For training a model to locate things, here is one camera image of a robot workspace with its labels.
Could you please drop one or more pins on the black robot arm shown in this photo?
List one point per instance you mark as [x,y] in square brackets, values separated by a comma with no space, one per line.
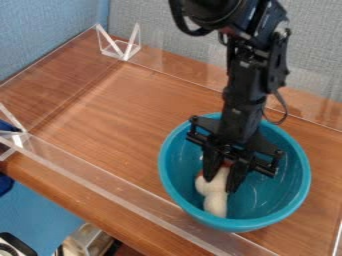
[253,29]

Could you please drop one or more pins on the clear acrylic left bracket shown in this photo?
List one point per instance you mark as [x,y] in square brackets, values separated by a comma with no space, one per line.
[11,131]

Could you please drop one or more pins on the white and orange toy mushroom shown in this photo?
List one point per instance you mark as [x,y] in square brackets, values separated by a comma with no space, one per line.
[214,191]

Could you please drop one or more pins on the clear acrylic front barrier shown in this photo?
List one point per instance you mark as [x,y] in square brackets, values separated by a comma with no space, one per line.
[149,222]

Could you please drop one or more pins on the clear acrylic back barrier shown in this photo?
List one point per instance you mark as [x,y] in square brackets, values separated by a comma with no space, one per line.
[305,105]

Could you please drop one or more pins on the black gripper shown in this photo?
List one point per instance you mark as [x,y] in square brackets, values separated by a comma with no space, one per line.
[233,138]

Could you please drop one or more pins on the black and white device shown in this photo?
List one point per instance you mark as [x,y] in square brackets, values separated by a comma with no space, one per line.
[14,247]

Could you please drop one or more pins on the clear acrylic barrier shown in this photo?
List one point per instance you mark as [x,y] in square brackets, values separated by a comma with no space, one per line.
[149,222]
[305,105]

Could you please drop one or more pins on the clear acrylic corner bracket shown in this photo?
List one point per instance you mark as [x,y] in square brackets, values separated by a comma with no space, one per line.
[117,48]

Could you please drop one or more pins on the grey metal box below table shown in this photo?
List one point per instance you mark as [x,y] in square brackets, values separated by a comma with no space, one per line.
[89,241]

